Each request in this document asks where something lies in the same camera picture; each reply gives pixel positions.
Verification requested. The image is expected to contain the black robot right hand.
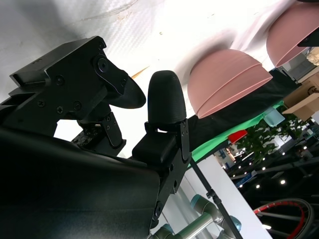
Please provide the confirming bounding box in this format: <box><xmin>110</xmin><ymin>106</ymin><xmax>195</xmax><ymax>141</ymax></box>
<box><xmin>0</xmin><ymin>35</ymin><xmax>192</xmax><ymax>239</ymax></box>

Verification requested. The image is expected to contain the red rimmed hoop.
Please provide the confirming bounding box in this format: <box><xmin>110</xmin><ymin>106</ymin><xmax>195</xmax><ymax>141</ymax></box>
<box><xmin>253</xmin><ymin>198</ymin><xmax>317</xmax><ymax>239</ymax></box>

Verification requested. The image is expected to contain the beige lumpy object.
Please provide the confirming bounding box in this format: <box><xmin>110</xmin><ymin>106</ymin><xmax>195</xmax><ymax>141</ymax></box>
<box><xmin>307</xmin><ymin>48</ymin><xmax>319</xmax><ymax>66</ymax></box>

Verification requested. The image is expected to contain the black backdrop cloth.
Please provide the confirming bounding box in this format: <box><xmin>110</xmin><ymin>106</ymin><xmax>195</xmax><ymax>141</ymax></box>
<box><xmin>185</xmin><ymin>72</ymin><xmax>304</xmax><ymax>152</ymax></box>

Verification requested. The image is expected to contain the grey metal cabinet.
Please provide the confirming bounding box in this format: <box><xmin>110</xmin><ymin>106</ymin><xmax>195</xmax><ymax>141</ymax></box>
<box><xmin>273</xmin><ymin>62</ymin><xmax>309</xmax><ymax>84</ymax></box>

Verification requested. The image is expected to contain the black stand pole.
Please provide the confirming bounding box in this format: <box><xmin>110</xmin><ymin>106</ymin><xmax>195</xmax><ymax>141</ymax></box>
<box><xmin>190</xmin><ymin>159</ymin><xmax>244</xmax><ymax>239</ymax></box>

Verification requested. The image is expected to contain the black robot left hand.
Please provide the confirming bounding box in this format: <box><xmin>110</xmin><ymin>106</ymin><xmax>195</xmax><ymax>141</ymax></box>
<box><xmin>298</xmin><ymin>31</ymin><xmax>319</xmax><ymax>48</ymax></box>

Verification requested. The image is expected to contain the green cloth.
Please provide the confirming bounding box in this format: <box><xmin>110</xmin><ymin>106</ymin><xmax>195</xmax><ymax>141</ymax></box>
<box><xmin>190</xmin><ymin>101</ymin><xmax>285</xmax><ymax>165</ymax></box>

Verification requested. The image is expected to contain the cardboard box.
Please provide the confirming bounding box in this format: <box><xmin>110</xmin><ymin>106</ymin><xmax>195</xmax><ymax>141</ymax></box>
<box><xmin>283</xmin><ymin>72</ymin><xmax>319</xmax><ymax>119</ymax></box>

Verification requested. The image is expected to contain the light blue translucent container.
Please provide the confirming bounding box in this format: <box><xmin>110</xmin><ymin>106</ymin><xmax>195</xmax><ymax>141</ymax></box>
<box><xmin>264</xmin><ymin>109</ymin><xmax>285</xmax><ymax>127</ymax></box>

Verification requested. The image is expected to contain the red flat object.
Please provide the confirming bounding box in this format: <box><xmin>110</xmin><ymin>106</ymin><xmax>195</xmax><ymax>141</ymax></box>
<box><xmin>228</xmin><ymin>128</ymin><xmax>248</xmax><ymax>144</ymax></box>

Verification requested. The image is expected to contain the green leafy plant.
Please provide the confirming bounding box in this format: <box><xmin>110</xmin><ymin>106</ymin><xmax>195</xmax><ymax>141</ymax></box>
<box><xmin>236</xmin><ymin>112</ymin><xmax>312</xmax><ymax>165</ymax></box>

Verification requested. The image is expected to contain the orange sliver mark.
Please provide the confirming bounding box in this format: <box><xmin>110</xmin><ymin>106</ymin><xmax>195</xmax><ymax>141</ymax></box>
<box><xmin>132</xmin><ymin>66</ymin><xmax>150</xmax><ymax>78</ymax></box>

